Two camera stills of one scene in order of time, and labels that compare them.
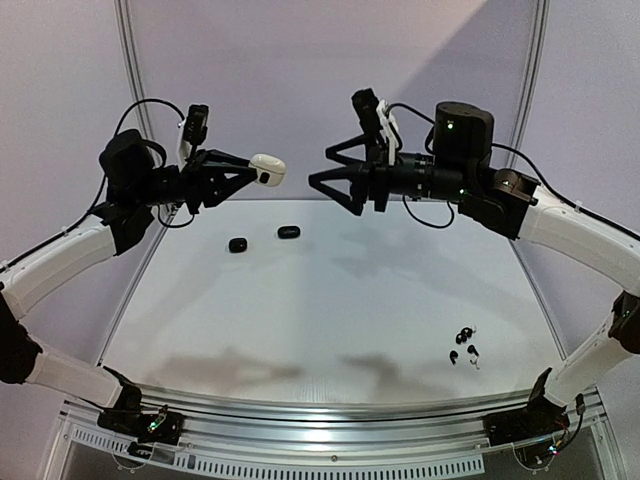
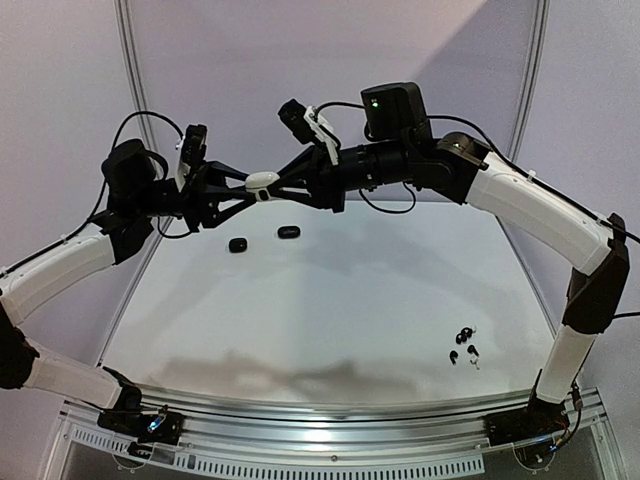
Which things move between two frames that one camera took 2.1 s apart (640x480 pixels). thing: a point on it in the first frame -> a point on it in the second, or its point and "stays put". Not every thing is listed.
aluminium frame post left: [127, 24] stays put
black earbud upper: [468, 331] stays put
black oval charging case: [289, 232] stays put
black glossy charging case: [237, 245] stays put
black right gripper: [379, 180] -> [332, 183]
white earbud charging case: [270, 169] -> [259, 181]
